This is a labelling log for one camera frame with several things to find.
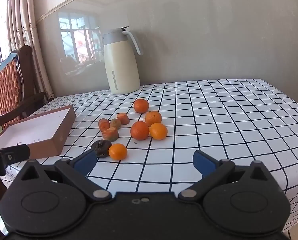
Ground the small kiwi fruit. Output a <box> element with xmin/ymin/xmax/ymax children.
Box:
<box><xmin>110</xmin><ymin>118</ymin><xmax>122</xmax><ymax>130</ymax></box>

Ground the orange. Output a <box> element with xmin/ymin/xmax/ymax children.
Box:
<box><xmin>145</xmin><ymin>110</ymin><xmax>162</xmax><ymax>127</ymax></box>
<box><xmin>149</xmin><ymin>123</ymin><xmax>168</xmax><ymax>140</ymax></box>
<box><xmin>108</xmin><ymin>143</ymin><xmax>128</xmax><ymax>161</ymax></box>
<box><xmin>130</xmin><ymin>121</ymin><xmax>150</xmax><ymax>141</ymax></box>
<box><xmin>133</xmin><ymin>98</ymin><xmax>150</xmax><ymax>114</ymax></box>

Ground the wooden sofa with woven cushion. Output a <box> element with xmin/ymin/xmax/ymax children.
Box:
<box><xmin>0</xmin><ymin>45</ymin><xmax>47</xmax><ymax>133</ymax></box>

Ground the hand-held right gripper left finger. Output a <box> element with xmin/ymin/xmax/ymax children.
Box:
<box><xmin>13</xmin><ymin>149</ymin><xmax>112</xmax><ymax>202</ymax></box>

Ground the brown cardboard box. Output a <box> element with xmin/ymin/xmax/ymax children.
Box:
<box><xmin>0</xmin><ymin>104</ymin><xmax>76</xmax><ymax>160</ymax></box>

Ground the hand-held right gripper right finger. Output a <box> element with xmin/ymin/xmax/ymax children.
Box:
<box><xmin>178</xmin><ymin>150</ymin><xmax>280</xmax><ymax>202</ymax></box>

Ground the wide carrot piece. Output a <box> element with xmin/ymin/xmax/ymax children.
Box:
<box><xmin>102</xmin><ymin>127</ymin><xmax>119</xmax><ymax>141</ymax></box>

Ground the dark rotten fruit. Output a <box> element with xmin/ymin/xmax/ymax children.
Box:
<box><xmin>91</xmin><ymin>139</ymin><xmax>112</xmax><ymax>158</ymax></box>

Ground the cream thermos jug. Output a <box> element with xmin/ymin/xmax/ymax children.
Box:
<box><xmin>101</xmin><ymin>26</ymin><xmax>143</xmax><ymax>95</ymax></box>

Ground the beige curtain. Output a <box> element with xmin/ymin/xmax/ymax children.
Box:
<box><xmin>8</xmin><ymin>0</ymin><xmax>55</xmax><ymax>103</ymax></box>

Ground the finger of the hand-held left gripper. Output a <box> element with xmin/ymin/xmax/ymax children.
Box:
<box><xmin>0</xmin><ymin>144</ymin><xmax>31</xmax><ymax>165</ymax></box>

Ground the white checked tablecloth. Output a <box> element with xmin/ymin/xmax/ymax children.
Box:
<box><xmin>0</xmin><ymin>79</ymin><xmax>298</xmax><ymax>234</ymax></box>

